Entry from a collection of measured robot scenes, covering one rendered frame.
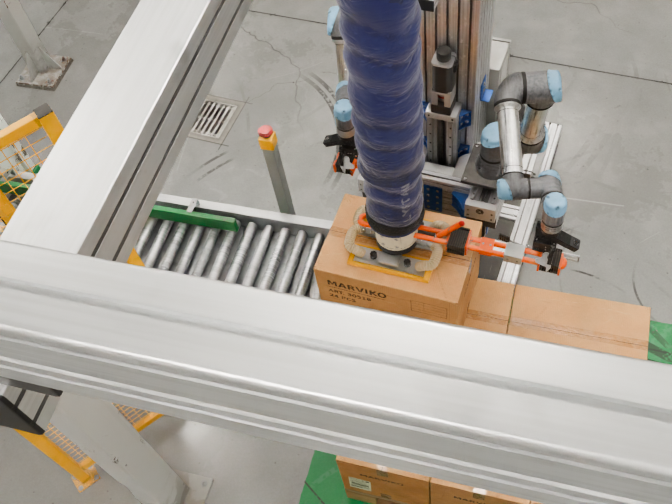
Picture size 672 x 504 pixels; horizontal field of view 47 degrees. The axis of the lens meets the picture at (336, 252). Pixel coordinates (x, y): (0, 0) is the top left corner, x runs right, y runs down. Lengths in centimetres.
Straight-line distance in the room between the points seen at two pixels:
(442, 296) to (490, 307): 63
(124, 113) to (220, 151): 411
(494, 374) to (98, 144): 59
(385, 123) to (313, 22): 342
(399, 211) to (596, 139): 239
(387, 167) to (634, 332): 155
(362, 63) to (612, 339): 188
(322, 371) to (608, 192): 427
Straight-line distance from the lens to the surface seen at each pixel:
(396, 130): 249
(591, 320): 366
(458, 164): 358
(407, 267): 308
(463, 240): 301
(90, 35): 626
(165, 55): 104
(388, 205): 280
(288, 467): 396
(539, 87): 292
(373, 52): 224
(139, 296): 62
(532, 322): 361
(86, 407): 291
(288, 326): 58
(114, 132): 97
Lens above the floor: 371
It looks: 56 degrees down
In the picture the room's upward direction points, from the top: 11 degrees counter-clockwise
